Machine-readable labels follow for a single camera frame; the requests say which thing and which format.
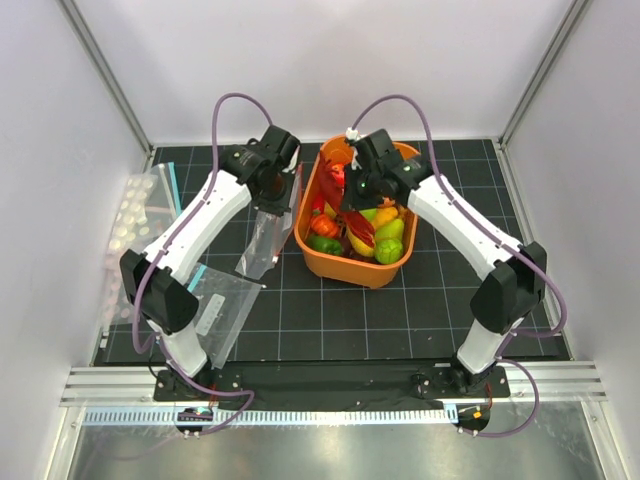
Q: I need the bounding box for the orange plastic basket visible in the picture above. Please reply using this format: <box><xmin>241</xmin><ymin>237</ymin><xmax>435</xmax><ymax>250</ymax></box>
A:
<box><xmin>294</xmin><ymin>155</ymin><xmax>419</xmax><ymax>289</ymax></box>

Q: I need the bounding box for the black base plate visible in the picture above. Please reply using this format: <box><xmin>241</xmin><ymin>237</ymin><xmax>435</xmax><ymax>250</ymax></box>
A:
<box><xmin>152</xmin><ymin>360</ymin><xmax>511</xmax><ymax>412</ymax></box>

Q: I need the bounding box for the purple cable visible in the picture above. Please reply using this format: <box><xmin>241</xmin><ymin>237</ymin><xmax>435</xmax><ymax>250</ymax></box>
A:
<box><xmin>349</xmin><ymin>94</ymin><xmax>569</xmax><ymax>439</ymax></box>
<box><xmin>130</xmin><ymin>92</ymin><xmax>274</xmax><ymax>361</ymax></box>

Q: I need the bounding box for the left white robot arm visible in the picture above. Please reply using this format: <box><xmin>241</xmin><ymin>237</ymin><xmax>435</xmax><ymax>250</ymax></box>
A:
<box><xmin>119</xmin><ymin>125</ymin><xmax>300</xmax><ymax>400</ymax></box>

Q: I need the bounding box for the green toy custard apple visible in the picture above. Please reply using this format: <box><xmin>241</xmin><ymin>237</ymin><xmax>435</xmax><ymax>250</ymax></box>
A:
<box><xmin>374</xmin><ymin>238</ymin><xmax>404</xmax><ymax>265</ymax></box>

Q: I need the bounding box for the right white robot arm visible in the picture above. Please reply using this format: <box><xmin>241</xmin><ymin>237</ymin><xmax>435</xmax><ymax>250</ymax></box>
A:
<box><xmin>342</xmin><ymin>128</ymin><xmax>547</xmax><ymax>396</ymax></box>

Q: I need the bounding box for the black grid mat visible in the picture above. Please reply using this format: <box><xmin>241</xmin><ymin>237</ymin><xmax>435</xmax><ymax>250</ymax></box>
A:
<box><xmin>94</xmin><ymin>139</ymin><xmax>570</xmax><ymax>366</ymax></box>

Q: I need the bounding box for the orange zip clear bag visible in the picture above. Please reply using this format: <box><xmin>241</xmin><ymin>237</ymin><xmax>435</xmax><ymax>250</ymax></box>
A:
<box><xmin>235</xmin><ymin>166</ymin><xmax>303</xmax><ymax>280</ymax></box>

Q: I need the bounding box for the red toy lobster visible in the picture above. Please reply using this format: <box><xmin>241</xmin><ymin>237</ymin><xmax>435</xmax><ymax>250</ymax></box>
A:
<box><xmin>316</xmin><ymin>152</ymin><xmax>375</xmax><ymax>248</ymax></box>

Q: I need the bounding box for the orange toy pumpkin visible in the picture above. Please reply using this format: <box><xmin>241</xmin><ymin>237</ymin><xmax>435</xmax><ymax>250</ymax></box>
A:
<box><xmin>310</xmin><ymin>213</ymin><xmax>341</xmax><ymax>238</ymax></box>

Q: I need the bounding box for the clear bag with blue zip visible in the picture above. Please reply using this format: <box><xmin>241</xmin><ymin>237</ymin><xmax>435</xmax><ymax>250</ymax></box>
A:
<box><xmin>147</xmin><ymin>162</ymin><xmax>182</xmax><ymax>219</ymax></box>

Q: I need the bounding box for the yellow toy mango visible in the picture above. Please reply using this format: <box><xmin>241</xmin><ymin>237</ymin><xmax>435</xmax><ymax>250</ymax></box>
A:
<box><xmin>346</xmin><ymin>230</ymin><xmax>375</xmax><ymax>258</ymax></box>

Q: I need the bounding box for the green toy pear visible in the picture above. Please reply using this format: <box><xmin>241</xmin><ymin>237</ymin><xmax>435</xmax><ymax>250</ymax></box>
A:
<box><xmin>375</xmin><ymin>218</ymin><xmax>405</xmax><ymax>243</ymax></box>

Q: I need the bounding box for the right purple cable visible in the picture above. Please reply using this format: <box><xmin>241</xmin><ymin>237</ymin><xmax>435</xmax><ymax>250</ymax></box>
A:
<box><xmin>349</xmin><ymin>94</ymin><xmax>569</xmax><ymax>439</ymax></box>

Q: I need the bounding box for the pink dotted zip bag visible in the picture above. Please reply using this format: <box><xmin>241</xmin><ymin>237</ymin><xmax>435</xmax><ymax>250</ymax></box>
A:
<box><xmin>99</xmin><ymin>171</ymin><xmax>175</xmax><ymax>327</ymax></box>

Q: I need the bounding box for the green toy bell pepper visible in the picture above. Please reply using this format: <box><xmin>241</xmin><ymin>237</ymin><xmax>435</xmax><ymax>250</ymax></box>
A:
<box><xmin>306</xmin><ymin>235</ymin><xmax>344</xmax><ymax>256</ymax></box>

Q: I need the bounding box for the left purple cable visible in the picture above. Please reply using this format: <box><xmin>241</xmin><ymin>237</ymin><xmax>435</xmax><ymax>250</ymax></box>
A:
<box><xmin>130</xmin><ymin>92</ymin><xmax>274</xmax><ymax>361</ymax></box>

